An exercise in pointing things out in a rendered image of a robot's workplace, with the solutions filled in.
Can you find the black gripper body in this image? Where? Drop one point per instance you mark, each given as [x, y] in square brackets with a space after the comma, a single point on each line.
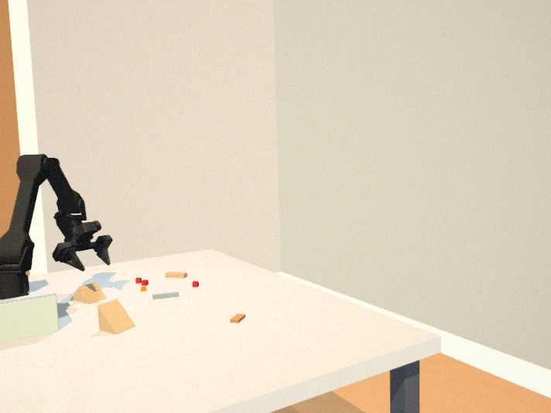
[82, 244]

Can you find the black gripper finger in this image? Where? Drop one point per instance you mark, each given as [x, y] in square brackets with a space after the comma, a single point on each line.
[103, 252]
[70, 257]

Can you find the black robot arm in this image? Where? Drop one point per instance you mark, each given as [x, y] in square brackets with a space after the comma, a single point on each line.
[16, 246]

